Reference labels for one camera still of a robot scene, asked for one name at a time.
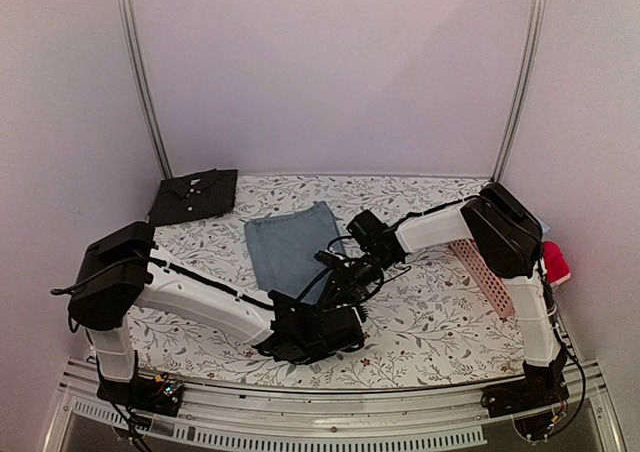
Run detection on pink perforated laundry basket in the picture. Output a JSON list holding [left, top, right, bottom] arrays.
[[449, 239, 514, 319]]

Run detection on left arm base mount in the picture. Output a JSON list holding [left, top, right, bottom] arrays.
[[97, 374, 184, 417]]

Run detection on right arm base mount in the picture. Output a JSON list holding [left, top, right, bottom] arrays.
[[480, 376, 569, 442]]

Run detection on light blue denim jeans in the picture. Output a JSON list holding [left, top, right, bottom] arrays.
[[244, 201, 345, 298]]

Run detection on right aluminium frame post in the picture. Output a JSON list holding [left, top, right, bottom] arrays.
[[491, 0, 547, 182]]

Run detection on red garment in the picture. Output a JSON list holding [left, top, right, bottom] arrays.
[[543, 241, 572, 288]]

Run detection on aluminium frame post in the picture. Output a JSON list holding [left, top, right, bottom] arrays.
[[117, 0, 173, 179], [491, 0, 547, 182]]

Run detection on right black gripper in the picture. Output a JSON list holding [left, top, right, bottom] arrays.
[[318, 253, 394, 311]]

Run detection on front aluminium rail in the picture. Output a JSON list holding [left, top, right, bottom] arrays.
[[42, 364, 626, 452]]

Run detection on left aluminium frame post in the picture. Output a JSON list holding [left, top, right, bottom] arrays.
[[117, 0, 173, 179]]

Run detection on black pinstriped shirt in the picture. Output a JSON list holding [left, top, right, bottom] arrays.
[[148, 169, 238, 227]]

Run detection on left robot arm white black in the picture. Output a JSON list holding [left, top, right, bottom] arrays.
[[50, 221, 365, 406]]

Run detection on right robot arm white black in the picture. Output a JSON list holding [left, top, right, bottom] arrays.
[[318, 183, 568, 408]]

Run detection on floral patterned table mat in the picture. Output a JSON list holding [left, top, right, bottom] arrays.
[[128, 176, 524, 389]]

